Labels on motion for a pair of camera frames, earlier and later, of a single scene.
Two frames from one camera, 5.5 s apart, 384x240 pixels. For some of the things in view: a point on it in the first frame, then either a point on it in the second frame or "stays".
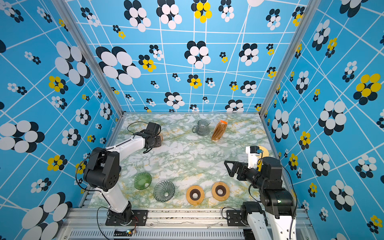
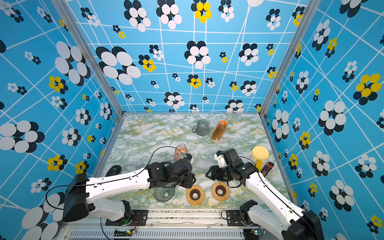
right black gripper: x=244 y=168 → x=215 y=173
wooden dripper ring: x=192 y=189 stays
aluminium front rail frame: x=183 y=224 stays
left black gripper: x=159 y=144 → x=191 y=181
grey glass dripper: x=164 y=191 stays
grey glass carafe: x=202 y=128 stays
